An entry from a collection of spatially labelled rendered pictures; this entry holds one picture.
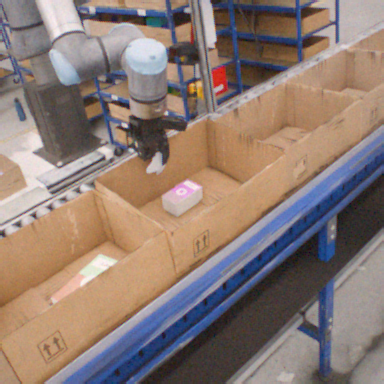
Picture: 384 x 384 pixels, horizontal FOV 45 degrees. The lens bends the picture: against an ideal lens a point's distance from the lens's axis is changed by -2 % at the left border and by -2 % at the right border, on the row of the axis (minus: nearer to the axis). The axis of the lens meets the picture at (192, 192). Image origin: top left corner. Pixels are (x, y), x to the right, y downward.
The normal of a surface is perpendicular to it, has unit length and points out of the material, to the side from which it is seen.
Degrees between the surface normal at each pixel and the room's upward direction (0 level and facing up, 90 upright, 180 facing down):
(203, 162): 96
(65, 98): 90
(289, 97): 90
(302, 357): 0
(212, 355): 0
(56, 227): 90
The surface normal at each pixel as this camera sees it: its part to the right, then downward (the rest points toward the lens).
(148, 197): 0.69, 0.39
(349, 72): -0.71, 0.47
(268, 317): -0.15, -0.83
